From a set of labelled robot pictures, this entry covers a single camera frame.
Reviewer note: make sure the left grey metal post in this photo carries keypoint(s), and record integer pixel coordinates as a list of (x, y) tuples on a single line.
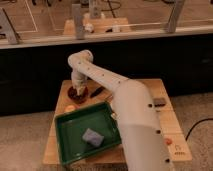
[(7, 28)]

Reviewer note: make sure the right grey metal post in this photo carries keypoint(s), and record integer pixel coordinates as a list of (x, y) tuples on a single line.
[(174, 16)]

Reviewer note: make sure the green plastic tray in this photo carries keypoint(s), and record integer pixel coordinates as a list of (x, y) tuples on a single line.
[(71, 126)]

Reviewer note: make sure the small orange round fruit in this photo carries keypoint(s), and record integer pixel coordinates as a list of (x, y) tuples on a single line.
[(70, 108)]

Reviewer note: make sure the grey blue sponge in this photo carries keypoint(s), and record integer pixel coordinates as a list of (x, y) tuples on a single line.
[(92, 137)]

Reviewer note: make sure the dark grapes bunch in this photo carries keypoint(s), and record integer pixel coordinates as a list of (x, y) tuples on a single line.
[(80, 97)]

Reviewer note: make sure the grey metal post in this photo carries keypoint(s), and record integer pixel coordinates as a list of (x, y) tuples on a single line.
[(7, 28), (174, 16), (78, 21)]

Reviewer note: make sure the orange carrot toy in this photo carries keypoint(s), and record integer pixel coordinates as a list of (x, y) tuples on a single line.
[(168, 141)]

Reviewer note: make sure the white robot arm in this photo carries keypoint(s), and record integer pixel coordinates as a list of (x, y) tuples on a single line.
[(138, 123)]

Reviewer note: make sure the middle grey metal post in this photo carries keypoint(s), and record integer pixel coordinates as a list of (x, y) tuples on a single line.
[(78, 21)]

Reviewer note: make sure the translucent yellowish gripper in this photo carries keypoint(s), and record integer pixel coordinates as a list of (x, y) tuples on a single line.
[(80, 90)]

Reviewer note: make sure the dark red bowl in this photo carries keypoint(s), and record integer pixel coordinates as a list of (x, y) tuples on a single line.
[(72, 92)]

